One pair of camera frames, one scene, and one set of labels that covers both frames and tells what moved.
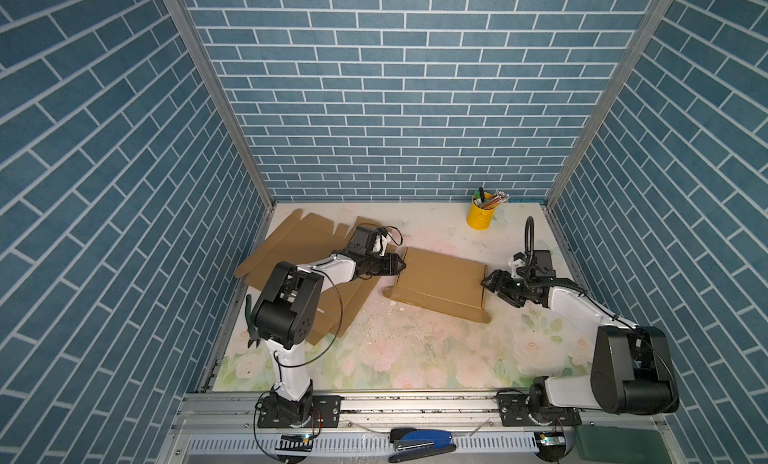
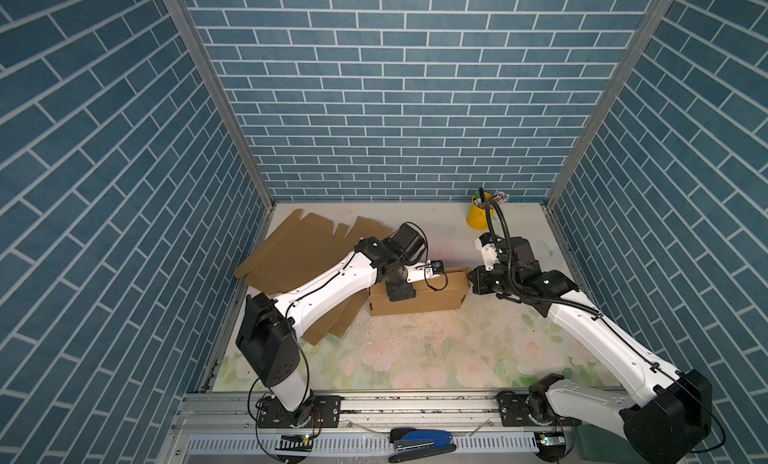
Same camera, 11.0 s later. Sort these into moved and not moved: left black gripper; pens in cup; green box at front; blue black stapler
Moved: left black gripper
Not moved: blue black stapler; green box at front; pens in cup
